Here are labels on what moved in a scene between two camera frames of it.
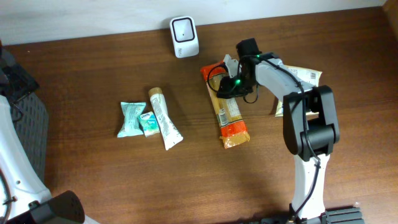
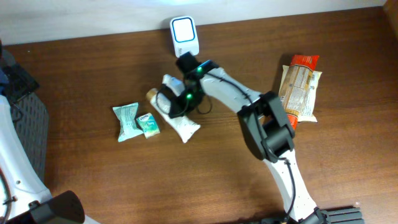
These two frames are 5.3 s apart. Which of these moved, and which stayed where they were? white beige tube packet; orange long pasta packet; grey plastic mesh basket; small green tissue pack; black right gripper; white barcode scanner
Moved: orange long pasta packet; black right gripper; white beige tube packet
Stayed: white barcode scanner; grey plastic mesh basket; small green tissue pack
